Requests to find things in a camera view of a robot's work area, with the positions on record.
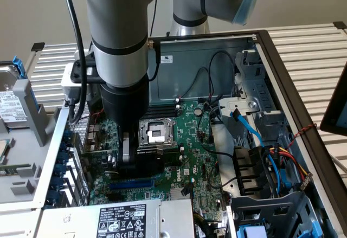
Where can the grey parts rack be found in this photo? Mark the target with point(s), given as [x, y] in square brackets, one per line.
[24, 189]

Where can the grey power supply unit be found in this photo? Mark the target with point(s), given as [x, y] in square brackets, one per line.
[81, 221]

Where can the silver hard disk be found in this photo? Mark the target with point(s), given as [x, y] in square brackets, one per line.
[11, 108]

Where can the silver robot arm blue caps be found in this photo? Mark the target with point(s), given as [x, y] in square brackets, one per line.
[116, 32]

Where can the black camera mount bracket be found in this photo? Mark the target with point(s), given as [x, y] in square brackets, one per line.
[89, 71]

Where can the open grey PC case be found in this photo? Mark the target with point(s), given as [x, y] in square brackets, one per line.
[189, 67]

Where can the silver coin battery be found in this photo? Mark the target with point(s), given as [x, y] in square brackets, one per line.
[198, 112]

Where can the black monitor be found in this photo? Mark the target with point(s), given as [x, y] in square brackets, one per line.
[334, 108]

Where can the grey metal disk bay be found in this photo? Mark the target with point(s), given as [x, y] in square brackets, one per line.
[260, 91]

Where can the black RAM slot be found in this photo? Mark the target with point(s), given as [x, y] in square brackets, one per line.
[165, 108]
[165, 115]
[165, 105]
[173, 150]
[165, 112]

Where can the black front panel connector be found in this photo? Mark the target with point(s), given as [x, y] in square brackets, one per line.
[187, 189]

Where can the short black expansion slot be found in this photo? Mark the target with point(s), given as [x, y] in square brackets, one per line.
[115, 197]

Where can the black plastic fan shroud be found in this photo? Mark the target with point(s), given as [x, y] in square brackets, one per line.
[249, 167]

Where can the blue plastic disk caddy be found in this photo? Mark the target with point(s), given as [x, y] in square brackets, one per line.
[20, 67]

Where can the silver chipset heatsink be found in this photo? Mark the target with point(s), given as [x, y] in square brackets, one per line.
[179, 193]

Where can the blue grey disk bay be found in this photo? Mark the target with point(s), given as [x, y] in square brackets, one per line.
[271, 211]

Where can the blue card retention clip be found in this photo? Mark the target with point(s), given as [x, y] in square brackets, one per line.
[63, 158]
[68, 136]
[64, 146]
[53, 197]
[57, 183]
[60, 170]

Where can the silver CPU socket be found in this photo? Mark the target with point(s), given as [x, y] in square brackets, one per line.
[158, 133]

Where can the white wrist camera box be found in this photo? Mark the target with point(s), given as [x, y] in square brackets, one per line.
[66, 83]

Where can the green motherboard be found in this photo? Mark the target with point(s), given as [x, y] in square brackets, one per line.
[189, 145]

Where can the black table corner cap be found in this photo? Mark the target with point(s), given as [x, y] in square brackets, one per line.
[38, 47]
[340, 24]

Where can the white label sticker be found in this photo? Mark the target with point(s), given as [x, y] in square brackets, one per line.
[167, 59]

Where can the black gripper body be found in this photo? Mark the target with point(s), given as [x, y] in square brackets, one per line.
[124, 105]

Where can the silver CPU chip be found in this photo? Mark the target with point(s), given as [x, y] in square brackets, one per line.
[5, 152]

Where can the blue expansion slot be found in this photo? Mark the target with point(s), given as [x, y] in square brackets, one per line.
[130, 186]

